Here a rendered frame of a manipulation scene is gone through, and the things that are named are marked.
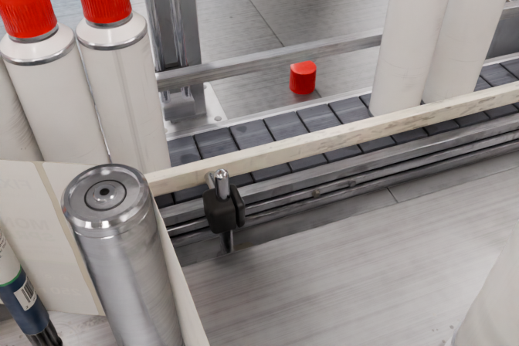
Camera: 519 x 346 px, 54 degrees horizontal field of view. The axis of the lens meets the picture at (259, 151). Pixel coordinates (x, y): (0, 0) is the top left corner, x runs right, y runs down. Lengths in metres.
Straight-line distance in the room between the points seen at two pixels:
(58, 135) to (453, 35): 0.37
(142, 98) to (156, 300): 0.18
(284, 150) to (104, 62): 0.18
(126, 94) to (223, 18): 0.45
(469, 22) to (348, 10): 0.36
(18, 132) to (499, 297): 0.35
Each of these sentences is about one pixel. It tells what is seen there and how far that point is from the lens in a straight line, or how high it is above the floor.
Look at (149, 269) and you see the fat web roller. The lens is 0.26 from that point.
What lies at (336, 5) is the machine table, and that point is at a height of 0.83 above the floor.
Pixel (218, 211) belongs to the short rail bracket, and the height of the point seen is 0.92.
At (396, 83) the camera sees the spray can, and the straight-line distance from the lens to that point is 0.52.
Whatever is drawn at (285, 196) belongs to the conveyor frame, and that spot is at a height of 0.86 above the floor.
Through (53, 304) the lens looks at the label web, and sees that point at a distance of 0.38.
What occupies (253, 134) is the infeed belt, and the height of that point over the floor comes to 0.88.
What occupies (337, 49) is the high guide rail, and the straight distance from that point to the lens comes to 0.53.
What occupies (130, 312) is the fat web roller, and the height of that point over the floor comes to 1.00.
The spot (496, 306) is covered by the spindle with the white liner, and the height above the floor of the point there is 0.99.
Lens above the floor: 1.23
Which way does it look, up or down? 44 degrees down
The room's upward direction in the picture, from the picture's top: straight up
